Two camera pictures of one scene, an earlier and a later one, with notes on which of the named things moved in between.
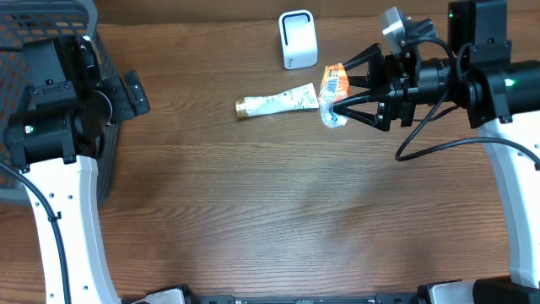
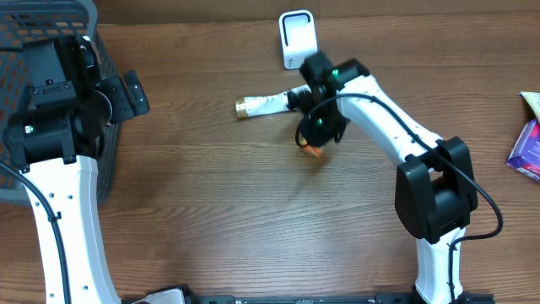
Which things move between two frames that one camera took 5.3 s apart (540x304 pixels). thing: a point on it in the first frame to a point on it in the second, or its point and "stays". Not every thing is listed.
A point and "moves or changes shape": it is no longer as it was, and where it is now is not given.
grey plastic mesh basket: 28,21 stays
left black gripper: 126,109 stays
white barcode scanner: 298,40 stays
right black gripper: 401,87 to 317,140
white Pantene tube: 300,98 stays
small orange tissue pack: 335,87 moves or changes shape
